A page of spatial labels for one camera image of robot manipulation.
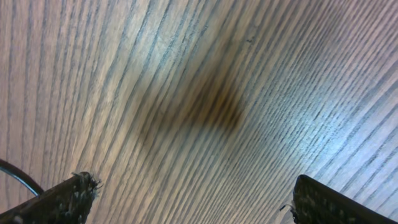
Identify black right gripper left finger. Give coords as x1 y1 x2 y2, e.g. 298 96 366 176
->
1 172 100 224

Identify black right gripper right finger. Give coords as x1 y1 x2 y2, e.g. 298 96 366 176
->
292 175 395 224

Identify long black usb cable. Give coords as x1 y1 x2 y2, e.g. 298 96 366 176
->
0 158 45 197

